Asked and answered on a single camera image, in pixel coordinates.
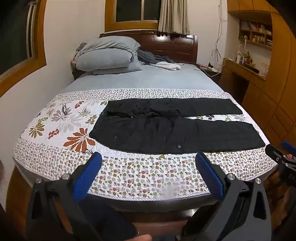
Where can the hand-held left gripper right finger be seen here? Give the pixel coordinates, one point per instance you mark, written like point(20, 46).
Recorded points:
point(208, 172)

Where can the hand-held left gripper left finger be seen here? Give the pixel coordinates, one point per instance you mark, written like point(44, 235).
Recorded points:
point(90, 171)

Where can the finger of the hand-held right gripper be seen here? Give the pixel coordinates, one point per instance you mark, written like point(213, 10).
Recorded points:
point(274, 153)
point(289, 146)

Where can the black pants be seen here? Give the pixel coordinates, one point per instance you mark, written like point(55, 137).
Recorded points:
point(161, 135)

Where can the floral leaf print quilt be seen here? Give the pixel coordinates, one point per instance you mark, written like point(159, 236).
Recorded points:
point(138, 178)

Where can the wooden wardrobe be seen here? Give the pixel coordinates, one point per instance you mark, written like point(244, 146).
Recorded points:
point(277, 81)

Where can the black eyeglasses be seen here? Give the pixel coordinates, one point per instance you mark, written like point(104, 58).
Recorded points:
point(64, 109)

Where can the wooden bed footboard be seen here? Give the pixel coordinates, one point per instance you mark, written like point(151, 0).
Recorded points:
point(157, 219)

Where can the wooden desk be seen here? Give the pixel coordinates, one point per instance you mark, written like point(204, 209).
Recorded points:
point(240, 74)

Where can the white bottle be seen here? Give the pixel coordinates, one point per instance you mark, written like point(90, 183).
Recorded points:
point(238, 58)

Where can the light blue bed sheet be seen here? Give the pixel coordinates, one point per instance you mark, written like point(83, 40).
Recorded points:
point(161, 78)

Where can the power strip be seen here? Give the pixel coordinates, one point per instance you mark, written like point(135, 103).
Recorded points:
point(209, 68)

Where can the white towel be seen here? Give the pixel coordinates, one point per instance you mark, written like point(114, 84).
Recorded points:
point(167, 66)

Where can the grey blanket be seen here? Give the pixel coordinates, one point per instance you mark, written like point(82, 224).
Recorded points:
point(148, 56)

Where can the dark wooden headboard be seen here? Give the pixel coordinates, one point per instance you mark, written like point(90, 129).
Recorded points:
point(175, 47)

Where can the large wooden framed window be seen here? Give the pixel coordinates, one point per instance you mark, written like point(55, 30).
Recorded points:
point(16, 39)

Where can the beige pleated curtain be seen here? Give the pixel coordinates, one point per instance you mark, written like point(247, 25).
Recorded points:
point(173, 16)

